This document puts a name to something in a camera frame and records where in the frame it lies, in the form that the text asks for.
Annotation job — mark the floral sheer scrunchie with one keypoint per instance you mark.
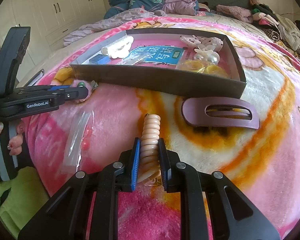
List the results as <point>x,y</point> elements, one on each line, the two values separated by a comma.
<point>202,43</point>

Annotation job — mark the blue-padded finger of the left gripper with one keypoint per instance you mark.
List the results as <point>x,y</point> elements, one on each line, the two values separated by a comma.
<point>58,87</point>

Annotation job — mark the white wardrobe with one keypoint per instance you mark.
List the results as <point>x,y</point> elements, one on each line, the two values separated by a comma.
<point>50,21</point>

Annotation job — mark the dark cardboard tray box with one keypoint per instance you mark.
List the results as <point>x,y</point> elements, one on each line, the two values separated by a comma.
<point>164,77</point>

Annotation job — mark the yellow hair ties bag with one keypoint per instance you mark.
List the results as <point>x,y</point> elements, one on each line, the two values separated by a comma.
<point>202,67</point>

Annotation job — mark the pink folded garment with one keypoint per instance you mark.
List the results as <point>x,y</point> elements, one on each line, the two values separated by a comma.
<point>239,13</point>

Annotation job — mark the pearl clear claw clip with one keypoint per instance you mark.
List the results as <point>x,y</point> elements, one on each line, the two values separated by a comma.
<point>207,53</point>

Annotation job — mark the blue Chinese text booklet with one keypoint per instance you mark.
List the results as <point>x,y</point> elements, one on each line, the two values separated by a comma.
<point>154,54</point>

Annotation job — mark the green cloth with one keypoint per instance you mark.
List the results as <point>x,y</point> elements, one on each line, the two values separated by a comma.
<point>20,199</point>

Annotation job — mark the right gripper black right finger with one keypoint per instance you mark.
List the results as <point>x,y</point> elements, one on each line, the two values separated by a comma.
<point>211,204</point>

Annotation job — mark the white claw hair clip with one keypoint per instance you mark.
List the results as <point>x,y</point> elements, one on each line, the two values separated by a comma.
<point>118,49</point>

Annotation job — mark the pile of clothes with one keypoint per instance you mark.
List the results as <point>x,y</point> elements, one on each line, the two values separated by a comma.
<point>279,29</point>

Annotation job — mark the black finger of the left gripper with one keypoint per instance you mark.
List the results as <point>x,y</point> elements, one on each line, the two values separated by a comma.
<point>73,93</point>

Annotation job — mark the clear plastic sleeve bag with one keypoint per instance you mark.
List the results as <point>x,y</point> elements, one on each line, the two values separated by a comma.
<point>80,129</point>

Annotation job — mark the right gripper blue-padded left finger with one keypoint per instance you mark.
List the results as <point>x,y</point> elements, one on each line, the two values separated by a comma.
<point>86,206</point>

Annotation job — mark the blue square box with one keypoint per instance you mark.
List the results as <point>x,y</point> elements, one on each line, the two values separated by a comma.
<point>100,59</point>

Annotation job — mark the mauve oval hair clip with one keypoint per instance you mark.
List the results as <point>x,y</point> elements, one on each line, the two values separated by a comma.
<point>217,111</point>

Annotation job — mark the pink cartoon fleece blanket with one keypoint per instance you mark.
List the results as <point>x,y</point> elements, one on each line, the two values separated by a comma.
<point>263,163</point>

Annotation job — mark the purple pyjama garment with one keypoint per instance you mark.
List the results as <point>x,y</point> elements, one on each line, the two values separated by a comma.
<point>181,7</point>

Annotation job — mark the lilac crumpled sheet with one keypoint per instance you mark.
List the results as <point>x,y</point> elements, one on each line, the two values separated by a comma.
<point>112,22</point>

